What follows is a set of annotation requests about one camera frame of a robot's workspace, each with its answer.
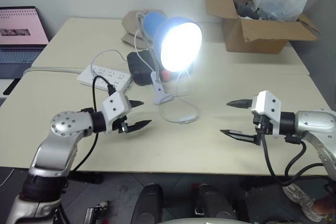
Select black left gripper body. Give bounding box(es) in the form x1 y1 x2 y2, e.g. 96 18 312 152
112 115 131 134

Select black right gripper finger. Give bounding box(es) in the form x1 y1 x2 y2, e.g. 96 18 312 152
226 98 253 109
219 129 257 144

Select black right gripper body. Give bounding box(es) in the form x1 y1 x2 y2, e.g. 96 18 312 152
252 113 274 146

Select blue clip desk lamp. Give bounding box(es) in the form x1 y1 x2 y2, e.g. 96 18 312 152
136 11 204 106

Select black rectangular box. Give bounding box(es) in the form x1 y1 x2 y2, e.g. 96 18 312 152
127 49 159 87

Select white power strip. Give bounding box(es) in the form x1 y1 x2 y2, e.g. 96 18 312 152
76 63 133 91

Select brown cardboard box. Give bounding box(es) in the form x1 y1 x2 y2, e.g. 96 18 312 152
204 0 321 55

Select dark rounded shape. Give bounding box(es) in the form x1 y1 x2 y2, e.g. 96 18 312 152
130 183 164 224
191 183 238 224

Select beige cloth bag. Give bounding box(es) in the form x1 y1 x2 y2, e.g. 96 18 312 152
121 9 158 49

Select white sneaker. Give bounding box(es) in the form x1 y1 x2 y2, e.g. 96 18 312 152
282 184 329 222

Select silver robot torso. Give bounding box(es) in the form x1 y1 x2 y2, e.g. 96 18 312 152
166 217 238 224

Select black items in cardboard box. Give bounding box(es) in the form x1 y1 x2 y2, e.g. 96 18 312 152
232 0 263 20

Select dark flat device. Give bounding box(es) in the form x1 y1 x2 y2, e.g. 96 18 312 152
0 78 22 107

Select open laptop with pink screen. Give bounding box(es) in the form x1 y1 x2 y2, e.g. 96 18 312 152
0 5 51 80

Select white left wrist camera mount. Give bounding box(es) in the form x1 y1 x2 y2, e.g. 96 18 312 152
101 91 132 134

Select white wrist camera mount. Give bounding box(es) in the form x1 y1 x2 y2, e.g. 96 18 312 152
101 91 132 134
250 90 282 139

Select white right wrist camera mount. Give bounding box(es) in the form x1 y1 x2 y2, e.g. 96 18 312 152
250 90 282 139

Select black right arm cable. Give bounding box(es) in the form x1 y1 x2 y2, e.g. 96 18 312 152
260 129 332 187

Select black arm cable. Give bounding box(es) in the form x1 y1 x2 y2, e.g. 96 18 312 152
68 75 117 175
260 129 332 187

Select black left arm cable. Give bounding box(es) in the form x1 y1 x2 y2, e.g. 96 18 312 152
68 75 117 175

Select thin white plug wire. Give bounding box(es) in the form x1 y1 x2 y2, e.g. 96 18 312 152
90 49 127 75

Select grey power strip cable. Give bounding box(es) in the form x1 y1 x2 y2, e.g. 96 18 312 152
23 66 88 76

